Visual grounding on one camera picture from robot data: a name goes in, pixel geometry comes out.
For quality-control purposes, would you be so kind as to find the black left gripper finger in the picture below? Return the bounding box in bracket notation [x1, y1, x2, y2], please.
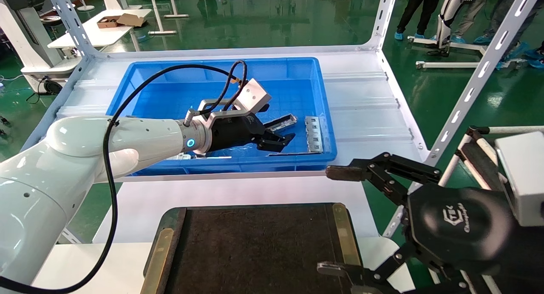
[256, 132, 296, 153]
[251, 103, 272, 130]

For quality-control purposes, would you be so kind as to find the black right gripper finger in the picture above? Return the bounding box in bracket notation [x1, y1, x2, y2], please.
[317, 241, 468, 294]
[326, 152, 442, 206]

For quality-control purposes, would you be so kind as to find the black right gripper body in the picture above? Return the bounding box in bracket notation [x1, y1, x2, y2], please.
[406, 187, 544, 286]

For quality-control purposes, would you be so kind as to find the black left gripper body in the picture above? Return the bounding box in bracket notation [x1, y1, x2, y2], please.
[208, 113, 265, 153]

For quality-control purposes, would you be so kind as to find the long metal channel part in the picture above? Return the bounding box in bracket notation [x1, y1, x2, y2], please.
[263, 114, 298, 133]

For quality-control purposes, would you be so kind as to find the black flat container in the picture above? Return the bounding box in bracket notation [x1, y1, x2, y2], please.
[140, 203, 367, 294]

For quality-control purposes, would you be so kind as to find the large blue plastic bin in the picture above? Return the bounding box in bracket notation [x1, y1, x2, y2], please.
[105, 57, 337, 176]

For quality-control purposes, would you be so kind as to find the white metal shelf rack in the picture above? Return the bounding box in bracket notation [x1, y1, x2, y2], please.
[19, 0, 544, 243]

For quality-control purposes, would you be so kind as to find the white robot stand base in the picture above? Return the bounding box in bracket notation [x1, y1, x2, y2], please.
[407, 34, 527, 71]

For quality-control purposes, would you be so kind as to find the open cardboard box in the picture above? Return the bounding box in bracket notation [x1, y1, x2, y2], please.
[96, 14, 145, 29]

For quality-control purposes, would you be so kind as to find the white table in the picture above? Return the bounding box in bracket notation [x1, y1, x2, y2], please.
[47, 8, 152, 52]

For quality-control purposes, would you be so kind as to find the person in black trousers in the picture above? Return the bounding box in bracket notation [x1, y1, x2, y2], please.
[393, 0, 445, 41]

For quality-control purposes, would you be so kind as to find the person with blue shoe covers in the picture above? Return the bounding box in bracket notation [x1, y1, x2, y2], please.
[474, 0, 544, 69]

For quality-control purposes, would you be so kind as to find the white black humanoid robot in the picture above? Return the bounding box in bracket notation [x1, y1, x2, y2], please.
[427, 0, 476, 57]

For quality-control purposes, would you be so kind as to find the person in grey trousers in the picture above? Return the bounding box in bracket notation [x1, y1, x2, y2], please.
[450, 0, 493, 45]

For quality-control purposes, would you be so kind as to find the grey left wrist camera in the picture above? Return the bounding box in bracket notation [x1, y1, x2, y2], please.
[198, 78, 272, 129]

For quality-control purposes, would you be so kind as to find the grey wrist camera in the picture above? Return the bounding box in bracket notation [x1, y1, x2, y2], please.
[494, 131, 544, 226]
[198, 78, 272, 129]

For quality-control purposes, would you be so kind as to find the white tube cart frame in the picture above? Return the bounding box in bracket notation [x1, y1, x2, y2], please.
[438, 125, 544, 190]

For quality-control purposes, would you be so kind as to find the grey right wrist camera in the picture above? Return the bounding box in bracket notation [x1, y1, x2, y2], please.
[494, 131, 544, 226]

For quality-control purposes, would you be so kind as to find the white table leg frame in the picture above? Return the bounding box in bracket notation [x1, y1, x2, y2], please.
[130, 0, 190, 35]

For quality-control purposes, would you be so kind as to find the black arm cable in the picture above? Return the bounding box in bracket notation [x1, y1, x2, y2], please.
[0, 60, 248, 294]

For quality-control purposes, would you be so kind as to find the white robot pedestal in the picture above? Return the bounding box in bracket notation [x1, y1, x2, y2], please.
[0, 0, 82, 95]

